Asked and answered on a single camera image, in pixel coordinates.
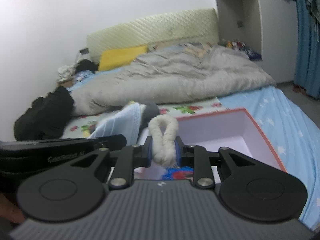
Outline floral bed sheet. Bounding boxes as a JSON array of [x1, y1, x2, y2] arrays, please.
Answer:
[[62, 98, 226, 142]]

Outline blue red snack bag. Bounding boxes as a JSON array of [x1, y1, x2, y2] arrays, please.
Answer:
[[161, 167, 194, 181]]

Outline grey wardrobe cabinet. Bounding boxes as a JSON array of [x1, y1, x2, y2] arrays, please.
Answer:
[[216, 0, 298, 83]]

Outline person's left hand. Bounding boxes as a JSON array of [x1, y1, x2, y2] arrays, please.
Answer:
[[0, 193, 25, 224]]

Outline grey duvet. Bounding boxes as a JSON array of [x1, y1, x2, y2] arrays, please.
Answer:
[[71, 44, 276, 116]]

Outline yellow pillow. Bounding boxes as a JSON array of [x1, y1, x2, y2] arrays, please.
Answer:
[[98, 45, 148, 72]]

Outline bottles on bedside shelf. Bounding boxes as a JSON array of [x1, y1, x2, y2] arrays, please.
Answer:
[[222, 40, 262, 61]]

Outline pink cardboard box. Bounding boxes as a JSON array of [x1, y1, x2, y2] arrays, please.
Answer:
[[134, 107, 288, 181]]

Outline blue curtain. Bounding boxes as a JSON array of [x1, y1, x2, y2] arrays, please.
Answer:
[[294, 0, 319, 99]]

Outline blue surgical mask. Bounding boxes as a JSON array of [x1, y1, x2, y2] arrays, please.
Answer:
[[88, 110, 139, 145]]

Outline black clothing pile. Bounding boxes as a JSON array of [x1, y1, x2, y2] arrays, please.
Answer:
[[13, 59, 99, 141]]

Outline grey white penguin plush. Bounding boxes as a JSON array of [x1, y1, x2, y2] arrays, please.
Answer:
[[125, 101, 161, 131]]

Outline white fluffy towel strip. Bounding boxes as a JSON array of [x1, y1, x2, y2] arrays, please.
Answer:
[[148, 115, 178, 167]]

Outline white crumpled cloth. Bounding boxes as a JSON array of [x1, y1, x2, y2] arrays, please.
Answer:
[[57, 64, 75, 83]]

